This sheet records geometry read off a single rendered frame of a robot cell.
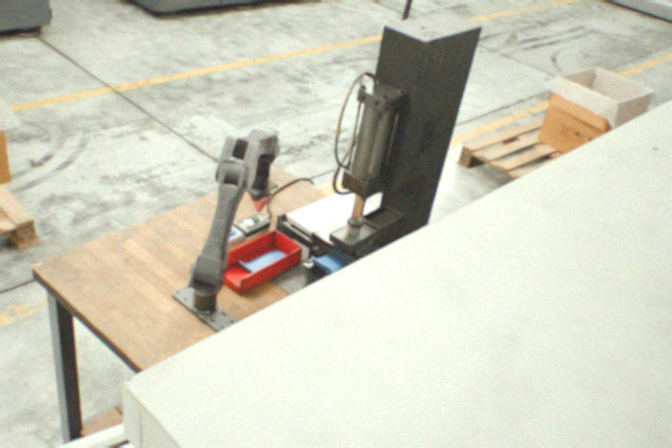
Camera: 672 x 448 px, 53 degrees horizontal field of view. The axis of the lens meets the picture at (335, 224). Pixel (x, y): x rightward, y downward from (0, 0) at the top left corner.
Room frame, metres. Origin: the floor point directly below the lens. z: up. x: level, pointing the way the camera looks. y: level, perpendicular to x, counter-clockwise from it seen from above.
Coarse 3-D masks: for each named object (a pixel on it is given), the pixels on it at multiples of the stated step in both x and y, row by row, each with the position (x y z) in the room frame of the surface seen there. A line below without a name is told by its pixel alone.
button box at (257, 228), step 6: (294, 180) 2.11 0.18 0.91; (282, 186) 2.06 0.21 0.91; (276, 192) 2.01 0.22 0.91; (270, 198) 1.96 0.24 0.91; (252, 216) 1.80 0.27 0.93; (258, 216) 1.81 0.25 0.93; (264, 216) 1.82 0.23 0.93; (270, 216) 1.84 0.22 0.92; (234, 222) 1.75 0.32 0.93; (240, 222) 1.75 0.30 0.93; (258, 222) 1.77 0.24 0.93; (264, 222) 1.78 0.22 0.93; (270, 222) 1.79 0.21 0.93; (240, 228) 1.72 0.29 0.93; (246, 228) 1.73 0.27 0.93; (252, 228) 1.73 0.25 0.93; (258, 228) 1.75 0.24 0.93; (264, 228) 1.77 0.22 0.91; (246, 234) 1.71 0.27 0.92; (252, 234) 1.73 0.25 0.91; (258, 234) 1.75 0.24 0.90
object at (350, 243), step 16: (352, 208) 1.59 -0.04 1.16; (384, 208) 1.77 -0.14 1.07; (336, 224) 1.68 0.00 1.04; (352, 224) 1.57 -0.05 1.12; (368, 224) 1.66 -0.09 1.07; (384, 224) 1.68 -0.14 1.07; (320, 240) 1.59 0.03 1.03; (336, 240) 1.55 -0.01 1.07; (352, 240) 1.55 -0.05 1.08; (368, 240) 1.59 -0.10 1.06; (336, 256) 1.56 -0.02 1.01; (352, 256) 1.53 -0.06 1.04
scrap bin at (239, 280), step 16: (256, 240) 1.64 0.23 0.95; (272, 240) 1.70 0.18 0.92; (288, 240) 1.67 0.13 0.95; (240, 256) 1.59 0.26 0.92; (256, 256) 1.63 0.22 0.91; (288, 256) 1.59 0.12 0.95; (240, 272) 1.54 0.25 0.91; (256, 272) 1.48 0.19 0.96; (272, 272) 1.54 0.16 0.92; (240, 288) 1.44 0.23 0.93
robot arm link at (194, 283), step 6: (192, 264) 1.37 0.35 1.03; (192, 270) 1.36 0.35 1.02; (222, 270) 1.37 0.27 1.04; (192, 276) 1.36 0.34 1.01; (222, 276) 1.36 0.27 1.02; (192, 282) 1.35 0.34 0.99; (198, 282) 1.36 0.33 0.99; (204, 282) 1.36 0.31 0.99; (222, 282) 1.36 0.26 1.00; (198, 288) 1.34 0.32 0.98; (204, 288) 1.34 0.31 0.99; (210, 288) 1.35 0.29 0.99; (216, 288) 1.34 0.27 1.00
